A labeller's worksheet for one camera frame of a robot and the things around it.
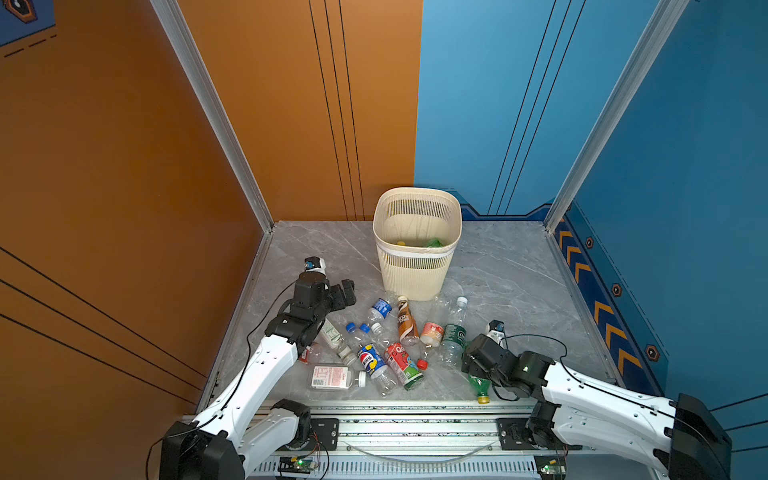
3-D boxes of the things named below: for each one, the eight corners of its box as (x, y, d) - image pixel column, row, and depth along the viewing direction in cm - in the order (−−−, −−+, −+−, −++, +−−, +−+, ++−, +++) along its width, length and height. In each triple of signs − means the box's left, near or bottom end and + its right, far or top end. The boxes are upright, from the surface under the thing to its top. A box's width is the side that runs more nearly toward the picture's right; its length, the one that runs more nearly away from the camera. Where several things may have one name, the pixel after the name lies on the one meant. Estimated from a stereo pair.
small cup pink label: (418, 340, 89) (418, 336, 86) (424, 324, 92) (425, 319, 90) (438, 349, 87) (439, 345, 85) (444, 332, 90) (445, 327, 88)
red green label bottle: (407, 392, 80) (407, 388, 77) (382, 354, 86) (382, 349, 83) (423, 381, 81) (424, 376, 78) (398, 344, 88) (398, 339, 85)
